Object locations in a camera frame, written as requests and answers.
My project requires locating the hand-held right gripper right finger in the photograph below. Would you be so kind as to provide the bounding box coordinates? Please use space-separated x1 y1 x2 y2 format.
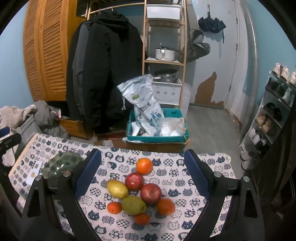
184 149 266 241

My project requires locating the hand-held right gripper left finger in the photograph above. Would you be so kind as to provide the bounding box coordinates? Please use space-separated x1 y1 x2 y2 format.
20 148 102 241

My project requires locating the green patterned plate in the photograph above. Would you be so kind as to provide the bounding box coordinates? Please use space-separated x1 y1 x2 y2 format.
42 151 85 179

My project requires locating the yellow mango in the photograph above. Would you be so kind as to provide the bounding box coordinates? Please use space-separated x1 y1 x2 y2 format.
106 179 129 199

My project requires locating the small tangerine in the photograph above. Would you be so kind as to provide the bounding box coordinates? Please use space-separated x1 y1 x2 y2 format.
134 213 151 226
107 202 122 214

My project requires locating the orange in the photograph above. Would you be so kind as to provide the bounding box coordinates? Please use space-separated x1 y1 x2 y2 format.
157 198 176 216
136 158 153 175

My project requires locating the red apple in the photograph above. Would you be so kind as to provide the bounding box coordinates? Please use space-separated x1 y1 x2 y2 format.
140 183 162 204
125 172 145 191

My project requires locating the pile of grey clothes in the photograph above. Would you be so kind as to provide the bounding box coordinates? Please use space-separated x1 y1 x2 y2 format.
0 105 37 167

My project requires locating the grey laundry bag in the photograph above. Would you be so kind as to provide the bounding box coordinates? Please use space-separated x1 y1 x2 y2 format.
11 113 43 158

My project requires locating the cat print tablecloth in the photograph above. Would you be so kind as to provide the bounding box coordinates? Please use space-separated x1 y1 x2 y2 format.
9 133 234 241

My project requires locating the white smartphone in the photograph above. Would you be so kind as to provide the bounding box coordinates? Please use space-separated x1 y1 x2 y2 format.
26 161 44 186

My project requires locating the grey garment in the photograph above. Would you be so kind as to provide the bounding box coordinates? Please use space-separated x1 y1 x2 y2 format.
35 100 70 139

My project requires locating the cardboard box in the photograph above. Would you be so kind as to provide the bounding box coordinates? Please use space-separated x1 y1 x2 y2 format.
94 132 190 153

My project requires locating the wooden drawer box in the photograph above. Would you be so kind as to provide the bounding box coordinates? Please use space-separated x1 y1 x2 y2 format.
59 117 93 139

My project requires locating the teal box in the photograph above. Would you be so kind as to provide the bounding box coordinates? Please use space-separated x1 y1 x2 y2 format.
126 108 190 143

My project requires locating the clear plastic bag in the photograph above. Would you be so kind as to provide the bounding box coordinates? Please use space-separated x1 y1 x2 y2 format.
157 117 186 137

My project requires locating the dark long coat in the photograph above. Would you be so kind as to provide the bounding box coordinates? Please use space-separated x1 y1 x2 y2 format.
66 25 80 121

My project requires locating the shoe rack with shoes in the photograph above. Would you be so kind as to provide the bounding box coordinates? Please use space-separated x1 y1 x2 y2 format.
240 62 296 169

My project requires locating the white perforated crate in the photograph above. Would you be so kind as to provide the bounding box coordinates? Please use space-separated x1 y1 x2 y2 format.
151 80 182 105

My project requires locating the white rice bag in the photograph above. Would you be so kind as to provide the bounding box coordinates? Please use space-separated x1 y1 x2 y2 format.
117 75 165 137

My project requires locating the wooden louvered wardrobe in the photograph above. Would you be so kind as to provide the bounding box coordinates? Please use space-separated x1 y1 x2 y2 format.
23 0 92 102

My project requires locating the steel pot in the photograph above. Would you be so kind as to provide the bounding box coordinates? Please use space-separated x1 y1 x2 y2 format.
154 70 179 82

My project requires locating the black hooded coat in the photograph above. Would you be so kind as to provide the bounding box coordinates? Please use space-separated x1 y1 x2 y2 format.
79 10 144 135

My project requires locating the grey coat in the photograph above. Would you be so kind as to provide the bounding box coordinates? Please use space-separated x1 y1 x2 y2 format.
72 22 92 116

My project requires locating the white door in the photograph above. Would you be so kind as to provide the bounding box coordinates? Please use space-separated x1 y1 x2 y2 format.
225 0 249 126

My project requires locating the metal pipe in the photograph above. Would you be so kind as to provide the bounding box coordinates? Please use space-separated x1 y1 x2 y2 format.
240 7 258 135

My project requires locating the grey hanging bag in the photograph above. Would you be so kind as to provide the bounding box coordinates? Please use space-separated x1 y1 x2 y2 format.
186 30 211 63

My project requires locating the white cooking pot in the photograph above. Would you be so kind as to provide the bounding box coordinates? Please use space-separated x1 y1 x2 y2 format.
155 46 176 61

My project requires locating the wooden shelf rack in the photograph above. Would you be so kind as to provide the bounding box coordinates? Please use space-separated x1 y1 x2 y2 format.
142 0 188 109

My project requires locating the dark blue umbrella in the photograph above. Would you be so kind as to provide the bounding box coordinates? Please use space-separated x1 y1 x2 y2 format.
198 17 226 43

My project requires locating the white storage bin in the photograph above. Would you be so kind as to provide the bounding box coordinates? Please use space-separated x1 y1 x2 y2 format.
146 4 182 21

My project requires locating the wooden clothes rail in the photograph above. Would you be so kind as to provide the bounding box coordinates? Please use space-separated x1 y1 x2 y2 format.
81 0 146 17

